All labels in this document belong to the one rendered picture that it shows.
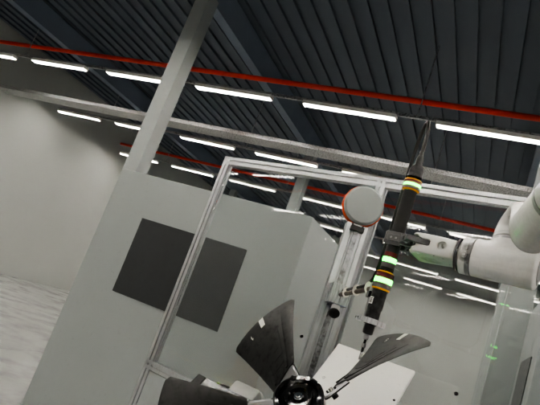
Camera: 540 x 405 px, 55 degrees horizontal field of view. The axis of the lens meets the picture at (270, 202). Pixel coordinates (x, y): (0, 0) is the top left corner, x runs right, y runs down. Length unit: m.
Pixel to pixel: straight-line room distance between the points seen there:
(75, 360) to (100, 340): 0.23
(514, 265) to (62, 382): 3.32
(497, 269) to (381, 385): 0.61
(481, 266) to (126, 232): 3.05
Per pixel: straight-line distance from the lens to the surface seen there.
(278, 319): 1.49
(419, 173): 1.32
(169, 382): 1.39
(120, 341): 3.75
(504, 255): 1.19
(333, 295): 1.83
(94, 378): 3.84
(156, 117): 7.49
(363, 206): 2.00
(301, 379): 1.29
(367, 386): 1.64
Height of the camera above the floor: 1.36
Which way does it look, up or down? 12 degrees up
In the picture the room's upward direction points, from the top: 20 degrees clockwise
